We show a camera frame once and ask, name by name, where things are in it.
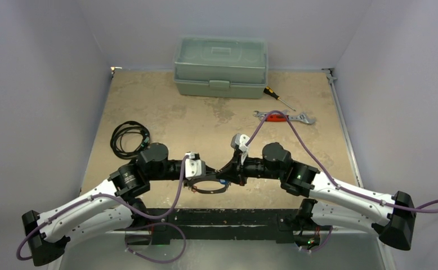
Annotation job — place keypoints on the silver metal key holder plate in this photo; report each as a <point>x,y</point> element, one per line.
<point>206,186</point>

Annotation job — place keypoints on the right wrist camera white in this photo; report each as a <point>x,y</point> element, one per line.
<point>239,144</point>

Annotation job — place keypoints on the black yellow screwdriver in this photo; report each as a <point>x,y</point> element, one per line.
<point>268,91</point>

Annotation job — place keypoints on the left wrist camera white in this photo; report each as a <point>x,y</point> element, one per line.
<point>194,167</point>

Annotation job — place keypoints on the green plastic toolbox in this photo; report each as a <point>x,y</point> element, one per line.
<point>228,67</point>

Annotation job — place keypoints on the red handled adjustable wrench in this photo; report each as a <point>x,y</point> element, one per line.
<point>302,117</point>

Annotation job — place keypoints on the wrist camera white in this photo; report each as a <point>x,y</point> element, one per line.
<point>239,144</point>
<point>194,167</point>

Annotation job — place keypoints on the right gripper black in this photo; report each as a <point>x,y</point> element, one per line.
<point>235,166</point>

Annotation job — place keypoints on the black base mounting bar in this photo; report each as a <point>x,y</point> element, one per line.
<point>282,226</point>

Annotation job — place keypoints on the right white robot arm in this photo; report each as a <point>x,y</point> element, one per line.
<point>327,202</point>

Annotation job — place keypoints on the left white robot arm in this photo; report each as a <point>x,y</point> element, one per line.
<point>111,205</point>

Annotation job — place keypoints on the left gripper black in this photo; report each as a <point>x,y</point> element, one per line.
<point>209,170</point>

